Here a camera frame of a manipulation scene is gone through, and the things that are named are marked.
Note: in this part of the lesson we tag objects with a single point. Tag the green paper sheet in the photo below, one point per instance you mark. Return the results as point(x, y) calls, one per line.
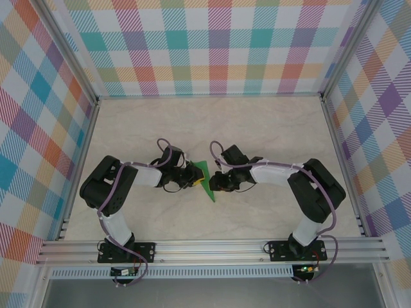
point(210, 192)

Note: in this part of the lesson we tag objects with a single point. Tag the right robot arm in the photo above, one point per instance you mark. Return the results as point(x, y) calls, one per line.
point(273, 171)

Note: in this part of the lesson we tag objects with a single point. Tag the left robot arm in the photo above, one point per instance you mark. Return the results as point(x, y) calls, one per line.
point(147, 176)

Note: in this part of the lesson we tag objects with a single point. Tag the grey metal shelf panel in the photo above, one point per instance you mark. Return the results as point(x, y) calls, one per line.
point(208, 295)

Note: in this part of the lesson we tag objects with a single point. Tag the aluminium long mounting rail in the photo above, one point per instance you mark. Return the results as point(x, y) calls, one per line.
point(208, 250)

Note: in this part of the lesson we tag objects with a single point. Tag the aluminium thin wall-base rail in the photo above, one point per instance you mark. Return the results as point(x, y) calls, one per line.
point(208, 96)

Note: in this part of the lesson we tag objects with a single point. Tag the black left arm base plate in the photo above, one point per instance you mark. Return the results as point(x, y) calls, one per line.
point(149, 253)

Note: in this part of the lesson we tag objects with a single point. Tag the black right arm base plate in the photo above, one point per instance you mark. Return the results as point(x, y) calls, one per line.
point(276, 256)

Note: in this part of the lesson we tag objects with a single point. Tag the aluminium left side rail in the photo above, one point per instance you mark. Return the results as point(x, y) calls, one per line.
point(79, 170)

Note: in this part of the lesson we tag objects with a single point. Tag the aluminium right side rail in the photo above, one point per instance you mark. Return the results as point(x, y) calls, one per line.
point(342, 167)

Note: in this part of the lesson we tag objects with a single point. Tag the aluminium left corner post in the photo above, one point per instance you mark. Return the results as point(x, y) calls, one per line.
point(72, 51)

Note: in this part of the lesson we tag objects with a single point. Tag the aluminium corner post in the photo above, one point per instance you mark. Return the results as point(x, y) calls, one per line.
point(346, 48)
point(72, 51)

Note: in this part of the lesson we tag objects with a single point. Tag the aluminium right corner post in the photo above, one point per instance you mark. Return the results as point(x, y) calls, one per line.
point(346, 48)

